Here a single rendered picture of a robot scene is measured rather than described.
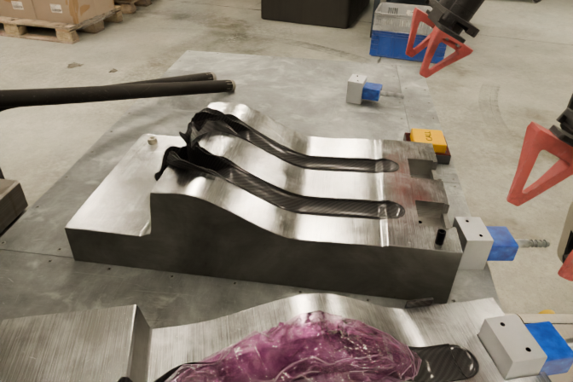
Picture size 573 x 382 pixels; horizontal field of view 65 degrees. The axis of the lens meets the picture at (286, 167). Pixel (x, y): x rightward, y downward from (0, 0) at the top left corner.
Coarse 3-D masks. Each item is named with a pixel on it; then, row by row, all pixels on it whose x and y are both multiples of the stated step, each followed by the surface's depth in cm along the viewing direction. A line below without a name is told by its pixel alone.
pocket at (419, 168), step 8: (408, 160) 70; (416, 160) 70; (424, 160) 69; (432, 160) 69; (416, 168) 70; (424, 168) 70; (432, 168) 70; (416, 176) 70; (424, 176) 70; (432, 176) 69
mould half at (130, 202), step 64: (256, 128) 70; (128, 192) 66; (192, 192) 53; (320, 192) 63; (384, 192) 62; (128, 256) 60; (192, 256) 58; (256, 256) 57; (320, 256) 55; (384, 256) 54; (448, 256) 53
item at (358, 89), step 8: (352, 80) 105; (360, 80) 106; (352, 88) 106; (360, 88) 105; (368, 88) 105; (376, 88) 105; (352, 96) 107; (360, 96) 106; (368, 96) 106; (376, 96) 105; (392, 96) 105; (400, 96) 105
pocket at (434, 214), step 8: (416, 200) 61; (416, 208) 61; (424, 208) 61; (432, 208) 61; (440, 208) 61; (448, 208) 60; (424, 216) 62; (432, 216) 62; (440, 216) 61; (448, 216) 60; (424, 224) 60; (432, 224) 61; (440, 224) 61; (448, 224) 59
